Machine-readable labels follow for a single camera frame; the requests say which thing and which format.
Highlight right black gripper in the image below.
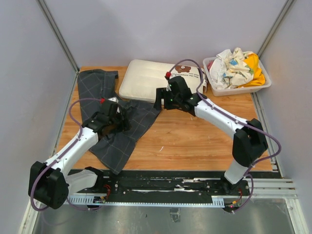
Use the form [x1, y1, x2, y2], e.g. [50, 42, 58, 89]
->
[154, 87, 181, 110]

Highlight cream pillow with bear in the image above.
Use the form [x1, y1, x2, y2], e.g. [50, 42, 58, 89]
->
[119, 59, 200, 103]

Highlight dark grey checked pillowcase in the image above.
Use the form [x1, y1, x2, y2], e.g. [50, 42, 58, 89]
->
[78, 69, 160, 175]

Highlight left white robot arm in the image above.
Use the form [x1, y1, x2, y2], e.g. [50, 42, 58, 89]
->
[28, 97, 130, 212]

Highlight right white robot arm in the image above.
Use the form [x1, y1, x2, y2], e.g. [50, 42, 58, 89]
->
[154, 76, 268, 195]

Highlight white plastic basket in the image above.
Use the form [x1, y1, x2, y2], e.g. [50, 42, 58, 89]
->
[202, 56, 272, 97]

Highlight crumpled patterned white cloth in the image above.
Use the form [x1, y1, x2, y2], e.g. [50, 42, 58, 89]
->
[210, 47, 258, 90]

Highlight yellow cloth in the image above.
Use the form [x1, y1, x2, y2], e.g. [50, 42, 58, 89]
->
[239, 53, 266, 88]

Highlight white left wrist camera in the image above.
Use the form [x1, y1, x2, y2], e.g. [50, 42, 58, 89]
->
[108, 97, 119, 103]

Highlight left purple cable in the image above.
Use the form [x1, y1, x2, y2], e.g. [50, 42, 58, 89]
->
[30, 97, 105, 212]

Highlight purple cable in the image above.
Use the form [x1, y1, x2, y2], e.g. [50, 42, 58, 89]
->
[168, 59, 282, 176]
[30, 97, 105, 212]

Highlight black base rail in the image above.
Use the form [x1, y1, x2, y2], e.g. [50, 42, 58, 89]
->
[69, 170, 250, 206]

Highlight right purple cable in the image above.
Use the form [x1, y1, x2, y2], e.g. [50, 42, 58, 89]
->
[168, 59, 282, 176]

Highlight white slotted cable duct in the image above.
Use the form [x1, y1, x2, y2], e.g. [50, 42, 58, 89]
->
[68, 196, 225, 208]

